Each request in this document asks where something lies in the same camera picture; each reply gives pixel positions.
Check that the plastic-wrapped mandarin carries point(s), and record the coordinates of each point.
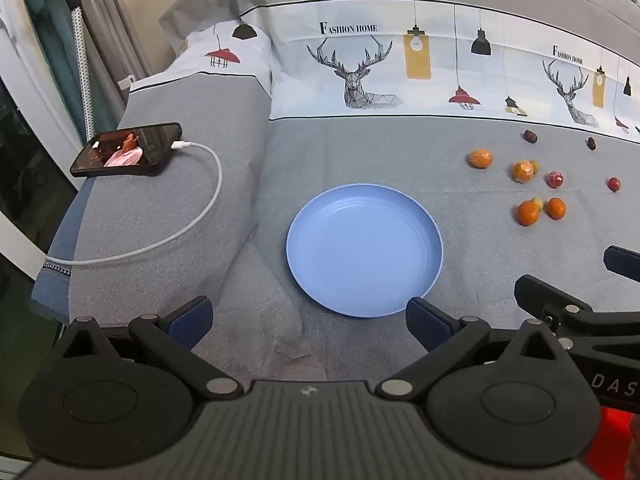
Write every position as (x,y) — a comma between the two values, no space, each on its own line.
(480,158)
(521,172)

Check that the black smartphone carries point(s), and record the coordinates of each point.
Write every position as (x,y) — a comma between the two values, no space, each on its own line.
(125,152)

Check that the dried red date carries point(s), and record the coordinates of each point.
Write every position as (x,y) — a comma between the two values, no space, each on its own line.
(591,143)
(529,136)

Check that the light blue round plate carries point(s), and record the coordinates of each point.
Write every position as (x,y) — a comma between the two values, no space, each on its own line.
(365,250)

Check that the white patterned pole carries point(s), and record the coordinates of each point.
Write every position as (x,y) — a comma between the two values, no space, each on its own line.
(82,70)

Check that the glass balcony door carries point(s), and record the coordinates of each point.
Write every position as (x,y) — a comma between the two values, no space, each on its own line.
(20,185)

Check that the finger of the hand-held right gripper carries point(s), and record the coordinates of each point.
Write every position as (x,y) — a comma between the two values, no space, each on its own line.
(540,292)
(625,262)

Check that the yellow-green jujube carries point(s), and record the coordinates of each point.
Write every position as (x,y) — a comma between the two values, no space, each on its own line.
(538,202)
(536,166)

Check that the person's red clothing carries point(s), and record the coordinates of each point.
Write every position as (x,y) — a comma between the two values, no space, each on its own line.
(615,440)

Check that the orange mandarin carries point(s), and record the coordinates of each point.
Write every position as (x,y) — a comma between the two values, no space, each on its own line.
(527,214)
(556,208)

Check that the small red apple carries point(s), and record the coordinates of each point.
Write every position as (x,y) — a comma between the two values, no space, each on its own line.
(614,183)
(555,179)

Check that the grey curtain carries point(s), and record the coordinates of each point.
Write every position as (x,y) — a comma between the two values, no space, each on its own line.
(120,25)

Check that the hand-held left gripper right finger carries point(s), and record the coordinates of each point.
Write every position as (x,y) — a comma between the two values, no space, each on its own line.
(426,324)

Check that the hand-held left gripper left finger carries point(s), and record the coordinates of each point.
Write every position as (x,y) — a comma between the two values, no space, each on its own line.
(192,319)

